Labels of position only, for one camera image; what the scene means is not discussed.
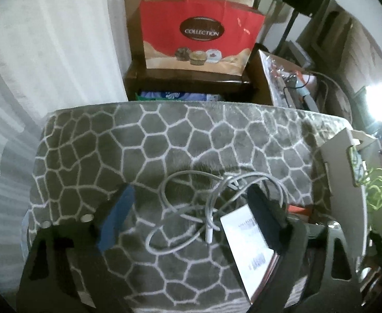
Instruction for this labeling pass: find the brown open box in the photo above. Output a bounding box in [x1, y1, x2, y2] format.
[252, 48, 319, 109]

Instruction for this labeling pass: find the dark wooden cabinet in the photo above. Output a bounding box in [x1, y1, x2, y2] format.
[124, 61, 254, 105]

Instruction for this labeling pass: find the white labelled box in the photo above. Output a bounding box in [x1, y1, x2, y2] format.
[220, 204, 281, 303]

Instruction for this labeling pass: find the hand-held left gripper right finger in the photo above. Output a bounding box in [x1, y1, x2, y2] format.
[246, 186, 364, 313]

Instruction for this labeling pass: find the white cable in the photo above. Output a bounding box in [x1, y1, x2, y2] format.
[145, 170, 290, 255]

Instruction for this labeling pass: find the black speaker stand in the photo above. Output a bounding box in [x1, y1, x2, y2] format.
[259, 0, 277, 45]
[276, 11, 298, 55]

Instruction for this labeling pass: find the white curtain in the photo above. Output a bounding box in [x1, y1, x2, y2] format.
[0, 0, 130, 268]

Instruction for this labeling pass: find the clear plastic bag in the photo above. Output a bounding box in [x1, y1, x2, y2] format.
[262, 51, 310, 105]

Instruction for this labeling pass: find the yellow green object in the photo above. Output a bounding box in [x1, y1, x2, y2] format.
[363, 167, 382, 210]

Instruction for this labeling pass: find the black portable lamp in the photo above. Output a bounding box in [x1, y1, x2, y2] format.
[354, 83, 382, 128]

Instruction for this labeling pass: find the grey white patterned blanket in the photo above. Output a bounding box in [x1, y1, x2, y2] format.
[22, 102, 355, 313]

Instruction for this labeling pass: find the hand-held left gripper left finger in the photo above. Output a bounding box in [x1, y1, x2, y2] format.
[17, 184, 138, 313]

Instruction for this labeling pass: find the blue patterned bag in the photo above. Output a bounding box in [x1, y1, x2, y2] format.
[135, 90, 221, 104]

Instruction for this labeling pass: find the red chocolate gift bag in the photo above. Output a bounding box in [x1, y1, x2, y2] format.
[139, 0, 266, 72]

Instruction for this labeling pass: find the white cardboard tray box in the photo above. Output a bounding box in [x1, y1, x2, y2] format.
[317, 127, 382, 269]

